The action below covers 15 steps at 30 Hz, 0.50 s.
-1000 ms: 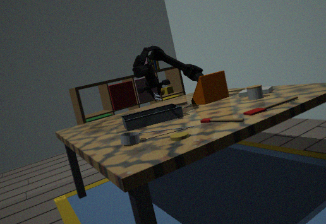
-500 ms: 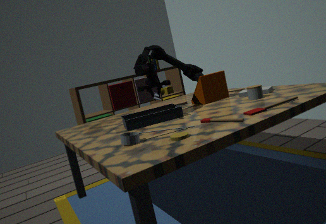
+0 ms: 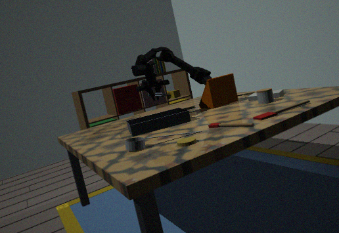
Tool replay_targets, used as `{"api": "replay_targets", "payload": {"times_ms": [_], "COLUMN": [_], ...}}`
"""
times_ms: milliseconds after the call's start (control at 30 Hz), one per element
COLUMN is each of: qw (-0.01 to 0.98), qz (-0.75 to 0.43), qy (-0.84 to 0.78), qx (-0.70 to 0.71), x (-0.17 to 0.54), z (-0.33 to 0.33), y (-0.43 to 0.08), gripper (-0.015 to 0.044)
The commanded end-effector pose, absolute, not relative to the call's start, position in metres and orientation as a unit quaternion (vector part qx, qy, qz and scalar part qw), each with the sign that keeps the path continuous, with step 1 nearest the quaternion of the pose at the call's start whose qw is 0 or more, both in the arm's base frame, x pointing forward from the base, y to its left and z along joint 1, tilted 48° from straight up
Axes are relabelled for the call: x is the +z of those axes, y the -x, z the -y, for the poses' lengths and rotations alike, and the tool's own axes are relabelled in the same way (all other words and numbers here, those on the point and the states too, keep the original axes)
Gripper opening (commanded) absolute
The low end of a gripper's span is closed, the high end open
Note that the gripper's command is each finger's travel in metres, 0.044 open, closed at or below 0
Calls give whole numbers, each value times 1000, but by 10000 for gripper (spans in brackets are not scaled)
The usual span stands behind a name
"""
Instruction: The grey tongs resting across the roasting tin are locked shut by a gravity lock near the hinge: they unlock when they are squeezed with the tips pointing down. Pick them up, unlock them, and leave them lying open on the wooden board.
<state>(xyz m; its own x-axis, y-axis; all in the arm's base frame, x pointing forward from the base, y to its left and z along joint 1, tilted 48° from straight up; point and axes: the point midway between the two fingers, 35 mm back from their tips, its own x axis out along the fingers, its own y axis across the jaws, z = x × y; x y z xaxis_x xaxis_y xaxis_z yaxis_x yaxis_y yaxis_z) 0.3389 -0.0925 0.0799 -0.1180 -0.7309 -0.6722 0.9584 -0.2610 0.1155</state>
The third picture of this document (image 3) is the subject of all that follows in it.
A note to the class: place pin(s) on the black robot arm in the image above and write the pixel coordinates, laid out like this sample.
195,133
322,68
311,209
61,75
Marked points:
141,66

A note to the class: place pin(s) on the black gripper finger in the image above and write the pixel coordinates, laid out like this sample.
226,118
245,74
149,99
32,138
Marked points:
151,93
158,89

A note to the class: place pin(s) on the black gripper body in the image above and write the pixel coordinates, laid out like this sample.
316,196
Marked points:
151,80

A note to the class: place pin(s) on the olive-yellow flat round disc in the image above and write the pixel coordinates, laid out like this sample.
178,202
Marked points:
186,141

